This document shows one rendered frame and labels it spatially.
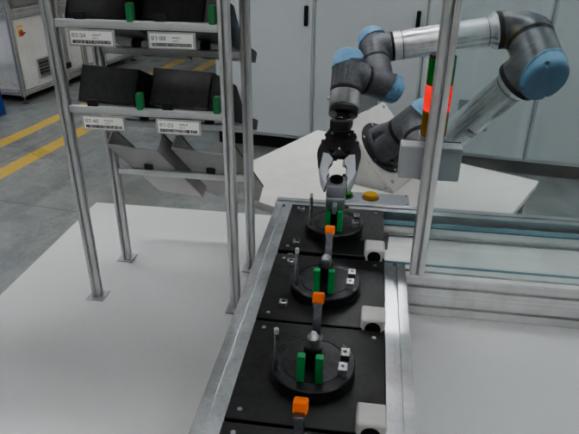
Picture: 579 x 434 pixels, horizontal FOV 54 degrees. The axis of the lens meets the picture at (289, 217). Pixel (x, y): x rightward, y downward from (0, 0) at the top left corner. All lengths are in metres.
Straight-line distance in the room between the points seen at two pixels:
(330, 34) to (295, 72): 0.40
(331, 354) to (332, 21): 3.54
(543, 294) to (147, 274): 0.90
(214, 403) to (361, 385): 0.23
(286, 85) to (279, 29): 0.42
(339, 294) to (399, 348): 0.16
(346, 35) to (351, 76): 2.91
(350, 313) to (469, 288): 0.31
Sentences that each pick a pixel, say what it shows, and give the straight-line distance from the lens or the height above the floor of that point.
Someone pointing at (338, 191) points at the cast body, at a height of 1.08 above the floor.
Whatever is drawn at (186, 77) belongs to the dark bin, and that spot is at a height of 1.36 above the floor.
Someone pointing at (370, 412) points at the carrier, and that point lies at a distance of 0.89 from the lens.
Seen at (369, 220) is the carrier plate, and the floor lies 0.97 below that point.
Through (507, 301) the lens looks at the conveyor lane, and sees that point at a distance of 1.31.
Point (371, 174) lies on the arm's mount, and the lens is 1.87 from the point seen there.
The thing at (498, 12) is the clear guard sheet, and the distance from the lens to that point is 1.09.
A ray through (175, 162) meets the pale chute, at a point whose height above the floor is 1.13.
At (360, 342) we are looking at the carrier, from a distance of 1.03.
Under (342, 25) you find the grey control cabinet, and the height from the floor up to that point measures 1.00.
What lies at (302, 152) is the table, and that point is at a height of 0.86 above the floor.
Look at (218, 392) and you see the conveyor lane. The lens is 0.96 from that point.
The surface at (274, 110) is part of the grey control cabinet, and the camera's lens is 4.57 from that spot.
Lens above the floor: 1.62
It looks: 27 degrees down
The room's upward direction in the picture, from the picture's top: 1 degrees clockwise
